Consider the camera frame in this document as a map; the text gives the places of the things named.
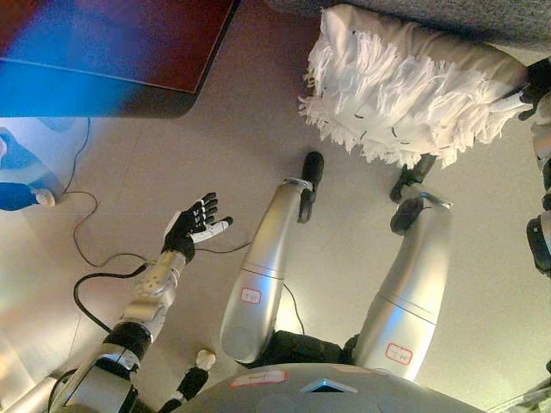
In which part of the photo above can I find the white fringed pillow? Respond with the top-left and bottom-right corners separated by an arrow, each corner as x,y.
296,7 -> 531,170

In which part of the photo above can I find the black robot left foot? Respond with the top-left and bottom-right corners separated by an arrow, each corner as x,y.
296,151 -> 325,225

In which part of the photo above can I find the thin black floor cable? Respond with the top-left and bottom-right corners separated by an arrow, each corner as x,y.
63,115 -> 253,268

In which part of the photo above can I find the black robot right foot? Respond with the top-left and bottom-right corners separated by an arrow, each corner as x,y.
388,152 -> 438,236

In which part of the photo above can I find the silver robot right leg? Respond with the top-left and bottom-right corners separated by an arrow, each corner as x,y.
352,195 -> 455,385

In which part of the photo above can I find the grey robot torso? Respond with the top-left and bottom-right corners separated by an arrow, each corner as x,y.
171,363 -> 533,413

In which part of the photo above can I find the black robot foot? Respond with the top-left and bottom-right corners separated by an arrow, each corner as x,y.
296,151 -> 325,225
388,152 -> 438,236

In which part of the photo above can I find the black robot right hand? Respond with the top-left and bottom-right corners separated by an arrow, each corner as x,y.
494,58 -> 551,122

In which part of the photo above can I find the blue object with beige tip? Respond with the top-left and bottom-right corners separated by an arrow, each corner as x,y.
0,180 -> 56,213

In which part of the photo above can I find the grey fabric armchair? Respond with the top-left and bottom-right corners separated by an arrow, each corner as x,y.
262,0 -> 551,55

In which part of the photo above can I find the dark red wooden table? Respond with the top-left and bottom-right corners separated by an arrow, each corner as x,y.
0,0 -> 243,120

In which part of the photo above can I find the silver robot left leg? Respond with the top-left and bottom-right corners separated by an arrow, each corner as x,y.
220,177 -> 314,366

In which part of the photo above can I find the silver robot leg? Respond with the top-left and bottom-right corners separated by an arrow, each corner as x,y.
220,177 -> 314,366
352,195 -> 455,385

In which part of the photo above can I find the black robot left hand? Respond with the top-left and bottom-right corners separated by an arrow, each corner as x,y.
161,192 -> 235,260

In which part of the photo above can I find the thick black wrist cable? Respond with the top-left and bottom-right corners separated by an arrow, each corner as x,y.
72,264 -> 152,335

